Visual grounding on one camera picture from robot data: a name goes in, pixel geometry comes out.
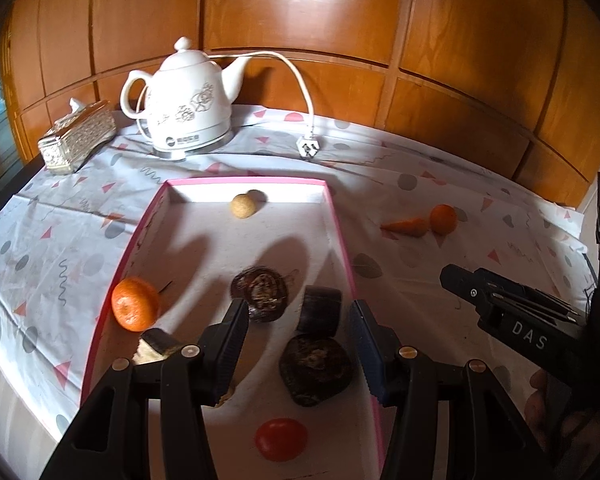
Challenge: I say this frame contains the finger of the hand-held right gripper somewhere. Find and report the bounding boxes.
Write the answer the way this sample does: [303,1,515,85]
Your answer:
[440,263,581,322]

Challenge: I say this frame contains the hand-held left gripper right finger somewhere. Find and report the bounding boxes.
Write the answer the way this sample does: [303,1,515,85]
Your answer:
[350,299,551,480]

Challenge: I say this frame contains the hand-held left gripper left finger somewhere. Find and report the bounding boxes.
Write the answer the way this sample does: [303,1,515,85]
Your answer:
[40,297,251,480]

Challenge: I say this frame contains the dark brown lumpy ball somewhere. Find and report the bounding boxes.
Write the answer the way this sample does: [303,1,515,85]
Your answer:
[279,336,353,407]

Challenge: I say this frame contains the dark round swirl-topped ball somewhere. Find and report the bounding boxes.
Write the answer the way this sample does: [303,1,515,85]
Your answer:
[230,266,289,322]

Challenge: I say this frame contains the dark brown cylinder piece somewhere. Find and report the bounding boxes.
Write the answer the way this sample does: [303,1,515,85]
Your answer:
[296,285,342,338]

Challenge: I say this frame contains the dark wedge with cream face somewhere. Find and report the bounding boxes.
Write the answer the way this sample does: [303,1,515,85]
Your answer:
[131,329,181,366]

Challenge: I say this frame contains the red tomato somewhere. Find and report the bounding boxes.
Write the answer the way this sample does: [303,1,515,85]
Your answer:
[255,417,309,462]

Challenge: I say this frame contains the large orange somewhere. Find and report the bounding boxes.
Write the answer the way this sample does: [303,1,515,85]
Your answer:
[111,277,160,332]

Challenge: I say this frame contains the pink rimmed white tray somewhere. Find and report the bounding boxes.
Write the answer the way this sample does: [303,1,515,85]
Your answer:
[80,176,387,480]

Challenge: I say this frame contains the small beige round ball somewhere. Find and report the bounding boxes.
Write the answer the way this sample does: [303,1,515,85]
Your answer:
[231,193,256,219]

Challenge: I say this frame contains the person's right hand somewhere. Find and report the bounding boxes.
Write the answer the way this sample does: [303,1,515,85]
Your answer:
[524,370,553,456]

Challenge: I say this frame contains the small orange tangerine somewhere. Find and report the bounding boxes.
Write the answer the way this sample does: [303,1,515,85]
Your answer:
[429,204,458,235]

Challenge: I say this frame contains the orange carrot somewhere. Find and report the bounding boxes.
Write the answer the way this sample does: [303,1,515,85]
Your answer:
[380,217,429,238]

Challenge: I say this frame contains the patterned white tablecloth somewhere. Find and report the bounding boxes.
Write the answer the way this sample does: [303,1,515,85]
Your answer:
[0,104,598,480]

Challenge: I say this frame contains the white ceramic electric kettle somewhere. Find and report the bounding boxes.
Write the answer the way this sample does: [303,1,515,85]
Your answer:
[120,36,253,161]

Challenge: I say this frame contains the wooden panelled wardrobe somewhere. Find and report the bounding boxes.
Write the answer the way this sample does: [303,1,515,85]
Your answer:
[0,0,600,206]

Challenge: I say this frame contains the silver patterned tissue box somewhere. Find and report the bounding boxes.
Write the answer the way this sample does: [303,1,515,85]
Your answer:
[37,97,118,176]

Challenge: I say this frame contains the white kettle cord with plug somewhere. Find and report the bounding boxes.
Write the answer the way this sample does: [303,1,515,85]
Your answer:
[136,51,322,161]

